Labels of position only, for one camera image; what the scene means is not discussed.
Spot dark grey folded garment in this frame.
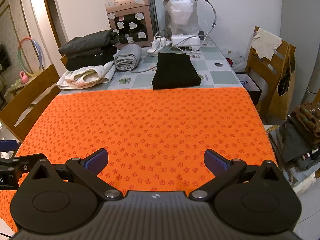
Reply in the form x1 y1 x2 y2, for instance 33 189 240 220
58 29 118 55

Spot white power strip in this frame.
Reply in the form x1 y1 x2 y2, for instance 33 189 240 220
146 36 173 54

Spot white countertop appliance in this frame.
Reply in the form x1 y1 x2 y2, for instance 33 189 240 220
164 0 202 52

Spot pastel hula hoop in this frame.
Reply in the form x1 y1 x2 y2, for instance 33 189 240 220
17 37 43 78

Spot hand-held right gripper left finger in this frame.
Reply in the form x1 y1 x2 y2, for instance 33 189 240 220
29 148 123 202

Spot plastic-wrapped appliance with cables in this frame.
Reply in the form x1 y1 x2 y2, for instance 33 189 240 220
164 0 200 34

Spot grey garment pile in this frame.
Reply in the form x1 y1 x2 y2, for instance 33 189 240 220
279 122 320 172

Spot black pants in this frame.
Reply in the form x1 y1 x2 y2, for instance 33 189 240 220
152 52 202 90

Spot white plastic bag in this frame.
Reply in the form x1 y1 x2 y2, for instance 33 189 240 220
222 49 248 72

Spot brown paper bag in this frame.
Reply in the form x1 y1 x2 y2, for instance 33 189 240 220
271 44 297 120

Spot grey rolled garment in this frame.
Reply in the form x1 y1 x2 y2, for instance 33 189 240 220
114 44 142 72

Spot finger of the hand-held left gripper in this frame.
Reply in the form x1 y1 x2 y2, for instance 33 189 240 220
0 140 17 153
0 155 33 173

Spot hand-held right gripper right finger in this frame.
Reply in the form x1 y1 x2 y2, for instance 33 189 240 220
189 149 287 202

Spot grey braided hose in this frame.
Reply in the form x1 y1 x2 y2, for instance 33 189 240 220
192 0 217 46

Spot brown printed garment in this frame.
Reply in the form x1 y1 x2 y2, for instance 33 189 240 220
291 102 320 145

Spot pink water dispenser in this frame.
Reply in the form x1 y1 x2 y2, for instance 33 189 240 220
105 0 159 49

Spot dark open box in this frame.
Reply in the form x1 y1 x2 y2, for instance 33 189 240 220
236 72 262 105

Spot black folded garment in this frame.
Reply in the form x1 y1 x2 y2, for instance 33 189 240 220
65 46 118 72

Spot cream cloth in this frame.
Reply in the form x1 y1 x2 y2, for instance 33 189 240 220
251 27 282 61

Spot cream folded garment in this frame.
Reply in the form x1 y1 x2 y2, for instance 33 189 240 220
56 60 117 90

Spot low cream bench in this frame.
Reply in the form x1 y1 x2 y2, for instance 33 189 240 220
4 79 28 98

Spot checkered leaf-print tablecloth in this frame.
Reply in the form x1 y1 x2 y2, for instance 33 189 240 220
56 36 247 95

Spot orange flower-print mat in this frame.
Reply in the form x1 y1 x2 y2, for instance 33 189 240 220
0 87 278 233

